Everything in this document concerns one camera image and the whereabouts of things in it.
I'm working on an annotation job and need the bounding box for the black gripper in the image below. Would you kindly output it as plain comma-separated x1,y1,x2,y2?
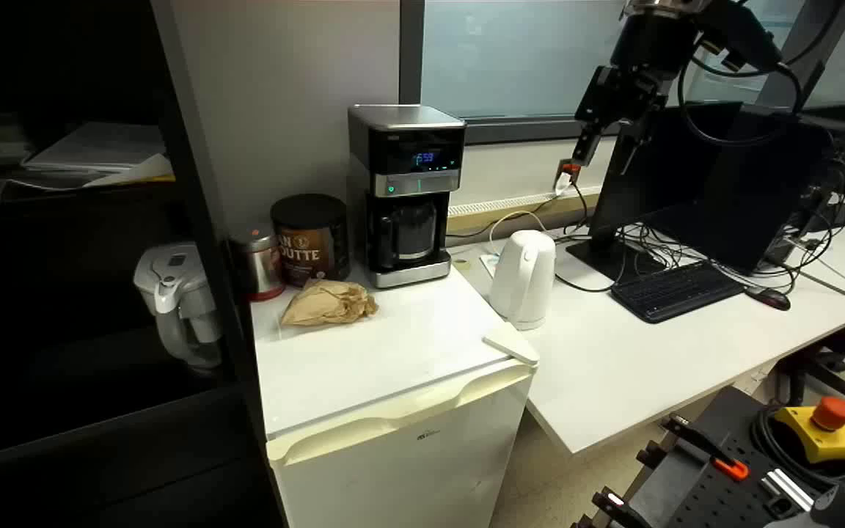
570,62,664,172

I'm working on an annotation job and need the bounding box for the black silver coffee maker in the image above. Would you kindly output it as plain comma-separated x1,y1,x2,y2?
347,101,469,293

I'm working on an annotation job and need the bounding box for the dark coffee can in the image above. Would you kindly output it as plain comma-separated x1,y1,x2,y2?
267,192,355,292

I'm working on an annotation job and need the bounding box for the yellow emergency stop button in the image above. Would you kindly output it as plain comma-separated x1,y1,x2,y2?
769,393,845,469

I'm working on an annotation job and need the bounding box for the small orange plug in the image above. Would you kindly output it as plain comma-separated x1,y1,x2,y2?
551,155,584,192

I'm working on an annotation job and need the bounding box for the black computer monitor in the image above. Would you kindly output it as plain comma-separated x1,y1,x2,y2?
568,101,840,287

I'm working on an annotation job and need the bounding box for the white electric kettle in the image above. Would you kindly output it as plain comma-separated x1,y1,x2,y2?
488,229,562,334

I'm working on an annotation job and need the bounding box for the black keyboard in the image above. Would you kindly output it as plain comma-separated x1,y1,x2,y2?
609,262,748,326

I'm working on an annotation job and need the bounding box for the black computer mouse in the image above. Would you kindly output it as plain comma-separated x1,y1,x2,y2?
747,283,796,315

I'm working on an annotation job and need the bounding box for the white mini fridge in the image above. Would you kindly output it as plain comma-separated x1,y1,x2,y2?
248,265,543,528

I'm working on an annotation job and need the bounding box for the black chair base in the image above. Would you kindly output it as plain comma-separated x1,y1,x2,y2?
776,298,845,430

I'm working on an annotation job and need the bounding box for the small red silver can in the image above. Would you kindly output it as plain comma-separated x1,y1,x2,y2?
243,227,286,304

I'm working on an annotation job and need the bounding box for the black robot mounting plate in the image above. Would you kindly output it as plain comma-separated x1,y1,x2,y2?
570,384,845,528

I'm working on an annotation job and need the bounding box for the white water filter jug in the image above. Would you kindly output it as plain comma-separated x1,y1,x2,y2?
130,242,226,377

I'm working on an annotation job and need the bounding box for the stack of white papers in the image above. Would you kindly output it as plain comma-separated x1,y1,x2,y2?
0,119,179,207

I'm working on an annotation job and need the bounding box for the white power cable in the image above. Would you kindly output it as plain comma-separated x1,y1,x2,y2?
482,188,606,249

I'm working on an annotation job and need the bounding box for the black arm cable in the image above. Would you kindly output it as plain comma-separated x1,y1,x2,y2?
679,6,811,154

